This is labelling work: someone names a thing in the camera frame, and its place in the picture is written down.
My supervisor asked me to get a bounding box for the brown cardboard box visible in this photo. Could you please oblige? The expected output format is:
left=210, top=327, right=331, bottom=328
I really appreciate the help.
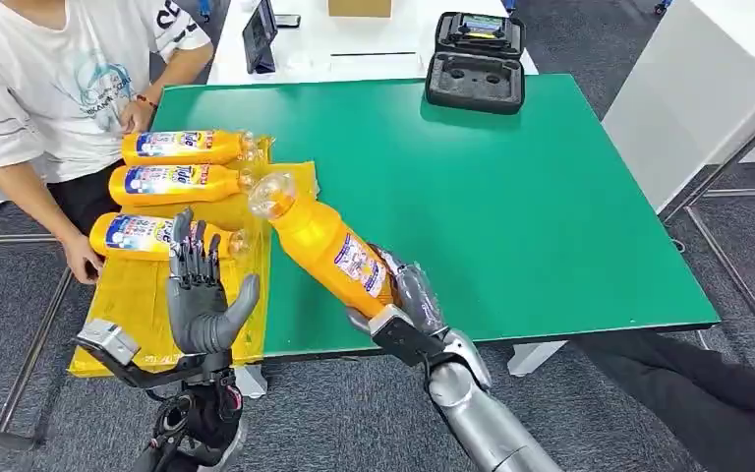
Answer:
left=326, top=0, right=392, bottom=19

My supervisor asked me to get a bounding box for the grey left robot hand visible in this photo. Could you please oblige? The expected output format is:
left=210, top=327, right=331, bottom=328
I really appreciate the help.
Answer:
left=166, top=206, right=262, bottom=358

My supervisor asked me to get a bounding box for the orange drink bottle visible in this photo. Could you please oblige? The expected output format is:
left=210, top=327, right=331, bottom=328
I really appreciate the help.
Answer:
left=88, top=211, right=252, bottom=264
left=108, top=163, right=255, bottom=208
left=120, top=129, right=259, bottom=167
left=248, top=170, right=399, bottom=321

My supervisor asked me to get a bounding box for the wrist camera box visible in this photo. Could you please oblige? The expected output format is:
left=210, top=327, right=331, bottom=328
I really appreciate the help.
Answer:
left=368, top=303, right=449, bottom=368
left=74, top=318, right=234, bottom=390

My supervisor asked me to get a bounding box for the green table mat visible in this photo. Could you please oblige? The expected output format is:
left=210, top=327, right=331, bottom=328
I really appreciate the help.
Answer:
left=150, top=73, right=722, bottom=358

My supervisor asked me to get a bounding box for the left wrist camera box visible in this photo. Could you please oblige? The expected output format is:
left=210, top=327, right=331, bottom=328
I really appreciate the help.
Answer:
left=74, top=318, right=234, bottom=390

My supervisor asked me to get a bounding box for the open black foam case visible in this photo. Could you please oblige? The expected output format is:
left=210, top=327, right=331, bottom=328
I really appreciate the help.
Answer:
left=424, top=11, right=526, bottom=117

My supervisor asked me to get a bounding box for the black tablet on stand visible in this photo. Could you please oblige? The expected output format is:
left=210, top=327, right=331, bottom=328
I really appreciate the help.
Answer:
left=242, top=0, right=279, bottom=75

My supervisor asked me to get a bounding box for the seated person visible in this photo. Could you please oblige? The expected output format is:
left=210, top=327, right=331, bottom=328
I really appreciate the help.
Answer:
left=0, top=0, right=216, bottom=286

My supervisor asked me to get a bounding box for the yellow plastic sheet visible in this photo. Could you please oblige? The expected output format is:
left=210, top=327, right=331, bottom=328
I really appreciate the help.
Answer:
left=68, top=133, right=320, bottom=380

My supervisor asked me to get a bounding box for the white table foot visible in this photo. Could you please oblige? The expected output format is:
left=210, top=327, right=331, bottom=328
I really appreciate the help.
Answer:
left=234, top=364, right=268, bottom=400
left=506, top=339, right=567, bottom=380

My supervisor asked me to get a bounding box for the steel partition frame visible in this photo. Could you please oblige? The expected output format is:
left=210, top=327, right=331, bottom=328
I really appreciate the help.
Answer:
left=657, top=61, right=755, bottom=358

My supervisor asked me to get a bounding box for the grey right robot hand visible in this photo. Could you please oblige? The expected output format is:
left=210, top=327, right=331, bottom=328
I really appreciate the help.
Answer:
left=346, top=244, right=449, bottom=340

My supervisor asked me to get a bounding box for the white table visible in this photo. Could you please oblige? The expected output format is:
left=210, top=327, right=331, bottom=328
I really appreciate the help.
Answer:
left=206, top=0, right=539, bottom=87

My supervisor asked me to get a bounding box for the white partition panel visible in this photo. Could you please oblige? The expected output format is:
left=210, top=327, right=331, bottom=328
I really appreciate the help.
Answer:
left=602, top=0, right=755, bottom=215

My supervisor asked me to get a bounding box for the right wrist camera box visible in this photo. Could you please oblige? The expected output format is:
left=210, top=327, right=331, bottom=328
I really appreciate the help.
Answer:
left=368, top=303, right=449, bottom=368

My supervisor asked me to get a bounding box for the person in dark trousers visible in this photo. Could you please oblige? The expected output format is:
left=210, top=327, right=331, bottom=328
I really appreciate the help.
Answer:
left=572, top=331, right=755, bottom=472

